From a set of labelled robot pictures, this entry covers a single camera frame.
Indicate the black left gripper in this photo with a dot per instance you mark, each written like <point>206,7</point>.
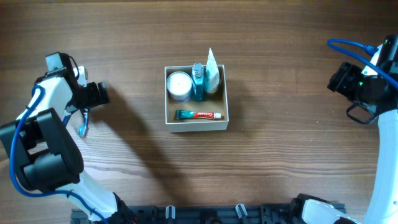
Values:
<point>83,112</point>

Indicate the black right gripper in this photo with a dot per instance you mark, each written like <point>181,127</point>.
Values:
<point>337,82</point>

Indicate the blue toothbrush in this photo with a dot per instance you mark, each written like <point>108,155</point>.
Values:
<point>83,129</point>

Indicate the white round jar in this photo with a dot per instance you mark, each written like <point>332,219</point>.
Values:
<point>179,86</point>

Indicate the teal mouthwash bottle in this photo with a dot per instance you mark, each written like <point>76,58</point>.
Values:
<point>198,81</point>

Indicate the white lotion tube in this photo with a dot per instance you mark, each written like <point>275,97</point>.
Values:
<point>212,75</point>

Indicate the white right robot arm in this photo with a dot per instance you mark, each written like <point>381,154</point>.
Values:
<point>374,89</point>

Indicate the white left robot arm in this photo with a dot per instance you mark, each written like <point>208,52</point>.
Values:
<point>44,160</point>

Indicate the white cardboard box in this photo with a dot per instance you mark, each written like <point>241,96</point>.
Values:
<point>217,103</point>

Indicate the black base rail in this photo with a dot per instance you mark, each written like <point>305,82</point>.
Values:
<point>260,214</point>

